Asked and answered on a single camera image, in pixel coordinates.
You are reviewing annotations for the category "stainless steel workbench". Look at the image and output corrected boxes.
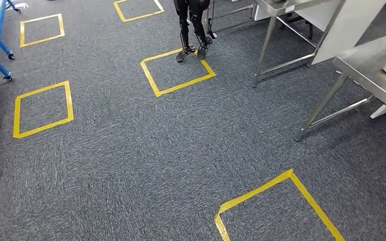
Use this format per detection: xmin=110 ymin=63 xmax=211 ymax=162
xmin=294 ymin=29 xmax=386 ymax=143

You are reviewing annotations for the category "black humanoid robot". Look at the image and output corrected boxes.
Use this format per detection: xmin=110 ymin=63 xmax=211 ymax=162
xmin=173 ymin=0 xmax=214 ymax=63

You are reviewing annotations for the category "yellow floor tape square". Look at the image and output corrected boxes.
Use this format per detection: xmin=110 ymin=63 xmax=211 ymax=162
xmin=20 ymin=13 xmax=66 ymax=48
xmin=12 ymin=80 xmax=75 ymax=140
xmin=114 ymin=0 xmax=165 ymax=23

